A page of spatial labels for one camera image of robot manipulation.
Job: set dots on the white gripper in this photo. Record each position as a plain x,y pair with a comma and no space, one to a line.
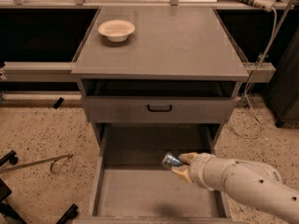
200,169

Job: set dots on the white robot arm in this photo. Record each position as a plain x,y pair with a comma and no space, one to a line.
254,184

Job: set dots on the open grey bottom drawer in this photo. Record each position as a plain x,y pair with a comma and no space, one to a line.
132,187

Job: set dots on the grey drawer cabinet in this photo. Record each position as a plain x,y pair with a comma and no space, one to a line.
174,52

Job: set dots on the closed grey drawer front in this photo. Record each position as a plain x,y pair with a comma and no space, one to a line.
134,110

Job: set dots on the dark cabinet at right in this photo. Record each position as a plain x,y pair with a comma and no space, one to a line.
284,89

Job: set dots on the thin metal rod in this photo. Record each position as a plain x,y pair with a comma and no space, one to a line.
31,164

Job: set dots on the white paper bowl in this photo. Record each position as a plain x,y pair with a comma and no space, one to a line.
116,30

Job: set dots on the black chair base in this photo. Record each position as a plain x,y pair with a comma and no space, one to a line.
43,193

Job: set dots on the black drawer handle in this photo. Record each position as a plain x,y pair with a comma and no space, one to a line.
159,108

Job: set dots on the small black floor bracket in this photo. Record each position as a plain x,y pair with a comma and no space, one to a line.
58,103

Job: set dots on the grey metal rail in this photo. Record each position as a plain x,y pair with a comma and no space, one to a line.
37,72

